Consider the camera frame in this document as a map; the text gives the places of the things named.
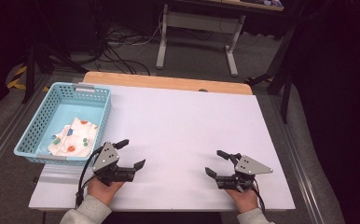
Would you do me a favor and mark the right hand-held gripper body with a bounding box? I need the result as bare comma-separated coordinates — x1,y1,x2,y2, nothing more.
215,154,274,193

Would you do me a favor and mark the white floor cable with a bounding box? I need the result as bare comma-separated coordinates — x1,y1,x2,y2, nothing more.
131,8,165,47

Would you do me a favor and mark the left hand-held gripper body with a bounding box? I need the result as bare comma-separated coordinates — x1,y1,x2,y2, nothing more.
91,141,136,188

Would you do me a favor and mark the white cloth with coloured dots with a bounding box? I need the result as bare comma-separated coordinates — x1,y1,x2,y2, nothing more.
47,117,99,158

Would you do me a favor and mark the black metal stand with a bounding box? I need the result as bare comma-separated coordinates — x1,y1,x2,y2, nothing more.
244,18,298,125

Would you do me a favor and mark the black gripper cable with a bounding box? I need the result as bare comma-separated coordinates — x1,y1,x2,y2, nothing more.
249,177,267,215
75,145,105,209

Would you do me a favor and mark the person's left hand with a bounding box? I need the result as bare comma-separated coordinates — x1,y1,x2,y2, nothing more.
87,176,125,207

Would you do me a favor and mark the white table frame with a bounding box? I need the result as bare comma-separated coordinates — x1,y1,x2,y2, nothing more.
155,0,285,77

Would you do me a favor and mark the tangle of black floor cables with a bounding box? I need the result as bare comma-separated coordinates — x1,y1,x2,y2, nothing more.
72,12,167,77

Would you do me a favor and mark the person's right hand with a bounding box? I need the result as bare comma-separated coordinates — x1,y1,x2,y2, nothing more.
225,188,259,214

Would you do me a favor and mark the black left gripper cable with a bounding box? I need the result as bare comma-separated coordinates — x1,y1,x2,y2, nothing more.
75,145,105,209

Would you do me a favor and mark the black tripod stand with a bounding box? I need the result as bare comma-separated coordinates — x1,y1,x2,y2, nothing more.
21,0,90,105

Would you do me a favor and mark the light blue perforated plastic basket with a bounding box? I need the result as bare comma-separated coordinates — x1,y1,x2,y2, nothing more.
13,81,112,167

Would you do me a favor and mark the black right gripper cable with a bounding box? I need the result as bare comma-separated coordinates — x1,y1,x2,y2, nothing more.
249,177,267,215

